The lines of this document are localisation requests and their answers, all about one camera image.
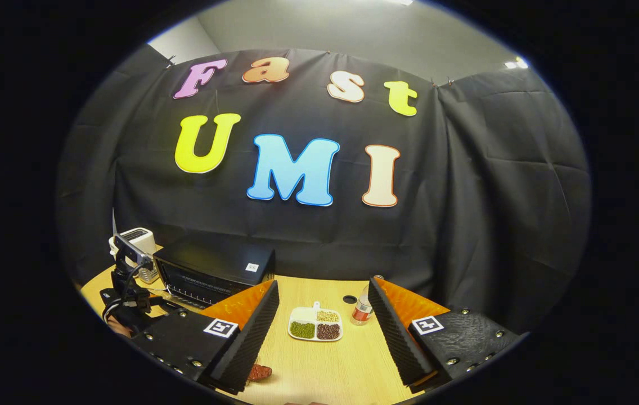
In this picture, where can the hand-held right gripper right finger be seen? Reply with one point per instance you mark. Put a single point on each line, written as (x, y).
(395, 337)

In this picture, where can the black electric oven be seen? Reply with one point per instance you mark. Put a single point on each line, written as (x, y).
(212, 259)

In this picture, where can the white toaster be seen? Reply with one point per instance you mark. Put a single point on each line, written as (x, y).
(139, 237)

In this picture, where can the white divided bean dish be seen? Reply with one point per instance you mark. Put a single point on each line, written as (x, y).
(315, 326)

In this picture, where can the black round cap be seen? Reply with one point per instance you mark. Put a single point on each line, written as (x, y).
(350, 300)

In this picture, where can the red grilled meat food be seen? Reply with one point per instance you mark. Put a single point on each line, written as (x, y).
(260, 372)

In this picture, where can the small ceiling light panel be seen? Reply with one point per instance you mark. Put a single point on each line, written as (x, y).
(516, 63)

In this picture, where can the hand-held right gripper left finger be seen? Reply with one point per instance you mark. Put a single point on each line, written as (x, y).
(249, 337)

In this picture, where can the red label plastic bottle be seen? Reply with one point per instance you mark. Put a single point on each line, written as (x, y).
(361, 312)

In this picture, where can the black backdrop cloth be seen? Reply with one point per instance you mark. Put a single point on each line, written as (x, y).
(466, 197)

